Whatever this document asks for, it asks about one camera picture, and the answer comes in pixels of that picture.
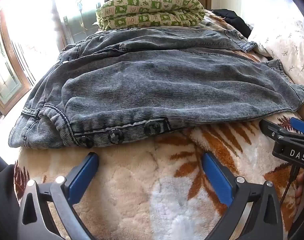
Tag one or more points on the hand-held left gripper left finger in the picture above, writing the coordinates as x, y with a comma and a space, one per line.
83, 175

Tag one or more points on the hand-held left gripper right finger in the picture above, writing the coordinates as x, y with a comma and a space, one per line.
216, 177

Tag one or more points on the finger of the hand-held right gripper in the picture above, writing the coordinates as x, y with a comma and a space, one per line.
270, 128
300, 125

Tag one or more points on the grey denim pants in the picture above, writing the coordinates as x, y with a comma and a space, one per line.
154, 85

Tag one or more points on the person's right hand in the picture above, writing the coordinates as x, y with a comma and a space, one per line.
300, 187

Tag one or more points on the leaf print fleece blanket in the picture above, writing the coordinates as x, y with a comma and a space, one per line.
142, 180

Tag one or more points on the person's dark clothing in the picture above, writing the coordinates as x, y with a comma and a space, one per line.
3, 195

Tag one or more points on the white floral pillow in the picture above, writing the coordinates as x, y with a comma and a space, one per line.
286, 42

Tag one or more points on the black garment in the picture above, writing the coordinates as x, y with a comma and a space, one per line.
231, 20

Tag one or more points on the green checked folded quilt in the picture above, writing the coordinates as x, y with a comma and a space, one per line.
147, 7

